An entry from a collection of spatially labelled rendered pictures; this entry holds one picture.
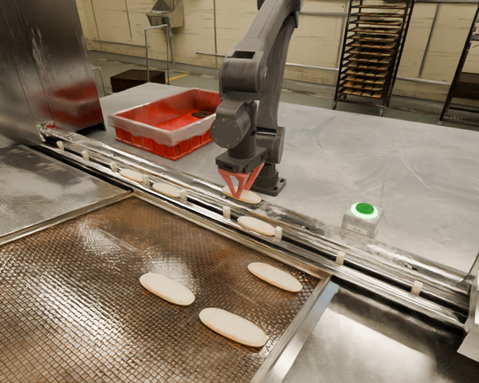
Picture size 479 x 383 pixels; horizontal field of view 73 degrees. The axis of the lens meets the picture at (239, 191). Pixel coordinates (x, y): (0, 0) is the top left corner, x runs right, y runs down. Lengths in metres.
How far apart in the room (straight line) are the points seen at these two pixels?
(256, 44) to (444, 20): 4.36
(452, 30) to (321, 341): 4.57
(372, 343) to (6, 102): 1.16
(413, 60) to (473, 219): 4.12
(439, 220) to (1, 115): 1.28
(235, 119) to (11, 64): 0.85
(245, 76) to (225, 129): 0.10
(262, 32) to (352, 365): 0.61
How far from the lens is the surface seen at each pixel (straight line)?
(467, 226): 0.97
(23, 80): 1.26
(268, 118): 0.87
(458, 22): 4.93
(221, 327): 0.47
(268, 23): 0.75
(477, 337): 0.61
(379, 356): 0.62
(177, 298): 0.51
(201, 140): 1.19
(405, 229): 0.89
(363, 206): 0.77
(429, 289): 0.71
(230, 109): 0.55
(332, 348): 0.60
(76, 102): 1.35
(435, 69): 5.00
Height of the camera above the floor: 1.32
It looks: 32 degrees down
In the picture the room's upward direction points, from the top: straight up
